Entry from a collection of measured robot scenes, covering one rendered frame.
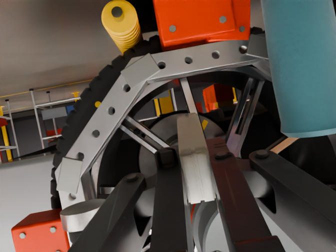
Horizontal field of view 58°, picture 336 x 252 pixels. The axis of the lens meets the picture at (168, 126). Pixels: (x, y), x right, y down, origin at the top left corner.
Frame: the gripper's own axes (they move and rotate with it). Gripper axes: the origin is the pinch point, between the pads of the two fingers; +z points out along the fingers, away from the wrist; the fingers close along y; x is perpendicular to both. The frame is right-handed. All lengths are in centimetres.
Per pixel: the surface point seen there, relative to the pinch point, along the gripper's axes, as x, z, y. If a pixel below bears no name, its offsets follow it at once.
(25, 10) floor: 30, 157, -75
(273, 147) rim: -19.1, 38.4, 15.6
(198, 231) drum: -18.3, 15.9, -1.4
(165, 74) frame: 0.3, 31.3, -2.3
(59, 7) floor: 29, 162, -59
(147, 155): -32, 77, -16
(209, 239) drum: -16.6, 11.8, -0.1
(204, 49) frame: 2.8, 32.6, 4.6
